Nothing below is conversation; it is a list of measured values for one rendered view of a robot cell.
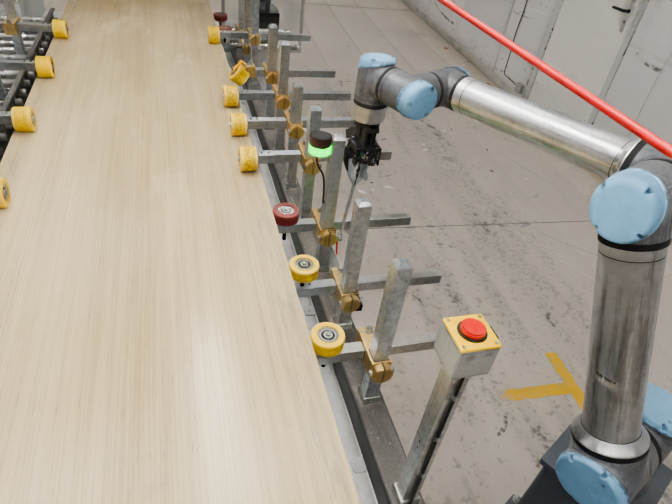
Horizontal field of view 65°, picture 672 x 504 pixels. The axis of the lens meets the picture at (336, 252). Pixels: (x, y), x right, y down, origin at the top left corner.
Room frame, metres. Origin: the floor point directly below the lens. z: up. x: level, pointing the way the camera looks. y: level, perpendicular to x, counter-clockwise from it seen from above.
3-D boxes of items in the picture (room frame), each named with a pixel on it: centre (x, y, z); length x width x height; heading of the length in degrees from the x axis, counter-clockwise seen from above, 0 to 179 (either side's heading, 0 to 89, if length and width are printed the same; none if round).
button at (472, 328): (0.58, -0.23, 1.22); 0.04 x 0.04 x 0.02
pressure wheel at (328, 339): (0.82, -0.01, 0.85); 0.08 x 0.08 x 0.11
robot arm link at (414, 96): (1.25, -0.12, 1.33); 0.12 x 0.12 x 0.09; 44
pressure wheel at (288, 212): (1.29, 0.17, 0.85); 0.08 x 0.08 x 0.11
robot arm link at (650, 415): (0.79, -0.78, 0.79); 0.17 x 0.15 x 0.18; 134
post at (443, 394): (0.58, -0.23, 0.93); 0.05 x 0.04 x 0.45; 21
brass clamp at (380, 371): (0.84, -0.13, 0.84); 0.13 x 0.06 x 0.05; 21
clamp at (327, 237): (1.31, 0.05, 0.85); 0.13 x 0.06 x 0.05; 21
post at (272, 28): (2.23, 0.39, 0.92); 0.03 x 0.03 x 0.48; 21
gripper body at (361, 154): (1.32, -0.03, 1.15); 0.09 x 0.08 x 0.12; 21
